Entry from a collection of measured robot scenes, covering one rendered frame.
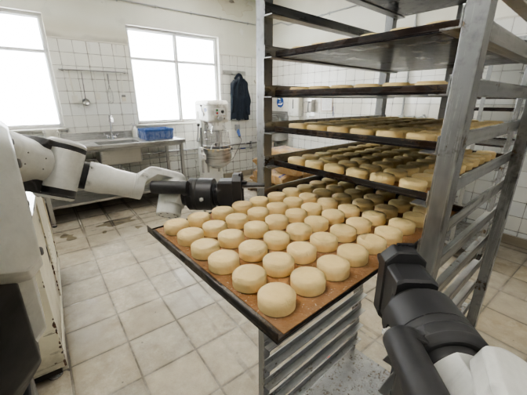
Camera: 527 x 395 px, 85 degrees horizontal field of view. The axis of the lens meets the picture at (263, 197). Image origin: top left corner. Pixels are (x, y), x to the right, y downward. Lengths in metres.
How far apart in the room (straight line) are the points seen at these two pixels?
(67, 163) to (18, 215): 0.47
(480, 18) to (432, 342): 0.42
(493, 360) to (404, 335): 0.07
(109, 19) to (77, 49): 0.57
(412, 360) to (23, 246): 0.33
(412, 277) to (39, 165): 0.68
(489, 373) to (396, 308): 0.12
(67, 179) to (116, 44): 4.09
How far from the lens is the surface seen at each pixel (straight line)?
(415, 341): 0.34
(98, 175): 0.78
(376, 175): 0.65
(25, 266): 0.29
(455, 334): 0.36
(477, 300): 1.31
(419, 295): 0.39
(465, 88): 0.53
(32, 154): 0.70
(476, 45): 0.54
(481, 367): 0.31
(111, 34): 4.78
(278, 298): 0.38
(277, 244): 0.52
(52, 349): 1.94
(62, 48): 4.66
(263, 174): 0.81
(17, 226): 0.29
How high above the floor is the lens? 1.39
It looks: 19 degrees down
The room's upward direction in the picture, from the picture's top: straight up
